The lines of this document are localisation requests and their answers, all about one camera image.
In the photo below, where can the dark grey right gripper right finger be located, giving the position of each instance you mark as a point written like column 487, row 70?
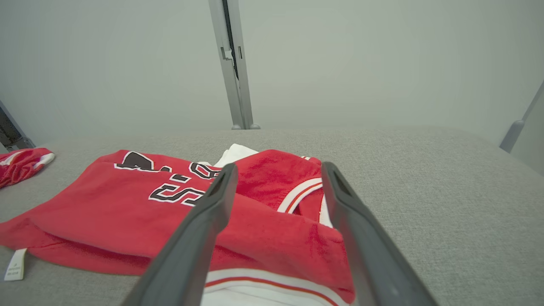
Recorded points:
column 374, row 263

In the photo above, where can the slim grey partition post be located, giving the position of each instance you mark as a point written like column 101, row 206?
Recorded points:
column 512, row 134

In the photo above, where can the grey double-rail partition post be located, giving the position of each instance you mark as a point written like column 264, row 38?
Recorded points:
column 243, row 106

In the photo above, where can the red shorts with white trim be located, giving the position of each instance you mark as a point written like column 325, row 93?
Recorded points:
column 21, row 168

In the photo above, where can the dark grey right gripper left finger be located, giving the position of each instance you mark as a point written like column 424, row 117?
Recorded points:
column 187, row 255

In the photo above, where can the grey metal partition support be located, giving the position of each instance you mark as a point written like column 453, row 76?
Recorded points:
column 10, row 131

